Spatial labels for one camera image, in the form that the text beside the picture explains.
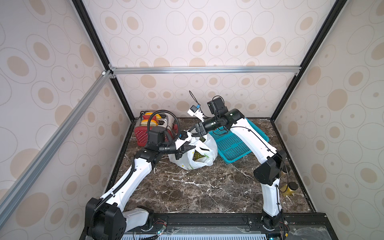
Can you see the diagonal aluminium frame bar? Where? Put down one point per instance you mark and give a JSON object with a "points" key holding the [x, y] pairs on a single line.
{"points": [[39, 163]]}

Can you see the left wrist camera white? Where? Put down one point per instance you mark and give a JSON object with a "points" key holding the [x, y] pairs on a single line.
{"points": [[183, 137]]}

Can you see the small yellow bottle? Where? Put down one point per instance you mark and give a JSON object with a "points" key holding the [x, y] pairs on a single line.
{"points": [[289, 189]]}

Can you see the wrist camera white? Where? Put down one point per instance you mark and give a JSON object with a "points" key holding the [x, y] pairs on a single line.
{"points": [[183, 137], [195, 111]]}

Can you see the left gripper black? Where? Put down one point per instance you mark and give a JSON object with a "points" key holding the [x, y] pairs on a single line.
{"points": [[182, 149]]}

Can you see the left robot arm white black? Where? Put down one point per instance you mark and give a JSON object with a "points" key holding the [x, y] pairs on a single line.
{"points": [[126, 186]]}

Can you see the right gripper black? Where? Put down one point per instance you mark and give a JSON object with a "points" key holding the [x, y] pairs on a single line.
{"points": [[198, 129]]}

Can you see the horizontal aluminium frame bar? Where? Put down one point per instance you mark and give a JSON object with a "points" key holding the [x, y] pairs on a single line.
{"points": [[207, 70]]}

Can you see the teal plastic basket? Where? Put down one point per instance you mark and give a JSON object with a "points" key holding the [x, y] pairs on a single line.
{"points": [[230, 147]]}

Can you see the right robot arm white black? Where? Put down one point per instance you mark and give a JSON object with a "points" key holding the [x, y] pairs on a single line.
{"points": [[272, 161]]}

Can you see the white plastic bag lemon print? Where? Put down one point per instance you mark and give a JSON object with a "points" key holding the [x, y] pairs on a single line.
{"points": [[205, 143]]}

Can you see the pineapple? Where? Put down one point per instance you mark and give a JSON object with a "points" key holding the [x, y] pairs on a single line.
{"points": [[201, 158]]}

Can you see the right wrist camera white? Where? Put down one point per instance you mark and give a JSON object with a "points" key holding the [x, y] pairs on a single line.
{"points": [[195, 111]]}

